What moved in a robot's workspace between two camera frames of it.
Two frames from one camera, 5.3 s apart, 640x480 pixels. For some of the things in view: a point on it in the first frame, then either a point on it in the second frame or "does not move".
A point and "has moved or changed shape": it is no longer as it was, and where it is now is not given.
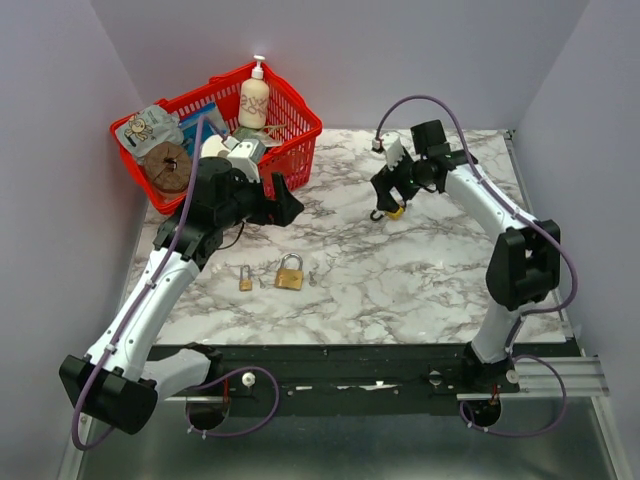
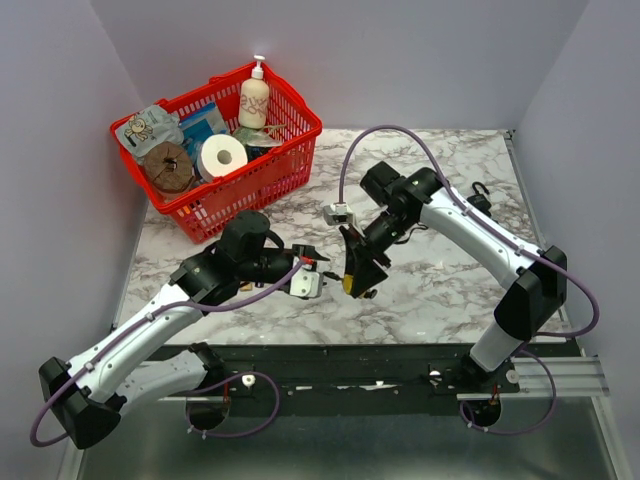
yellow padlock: x=390 y=215 has moved or changed shape
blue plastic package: x=214 y=126 does not move
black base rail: x=330 y=379 does not move
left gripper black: x=278 y=212 -> x=309 y=251
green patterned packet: x=260 y=135 does not move
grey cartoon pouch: x=150 y=126 does not move
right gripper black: x=384 y=181 -> x=366 y=271
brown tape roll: x=168 y=165 does not move
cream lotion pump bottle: x=254 y=98 does not move
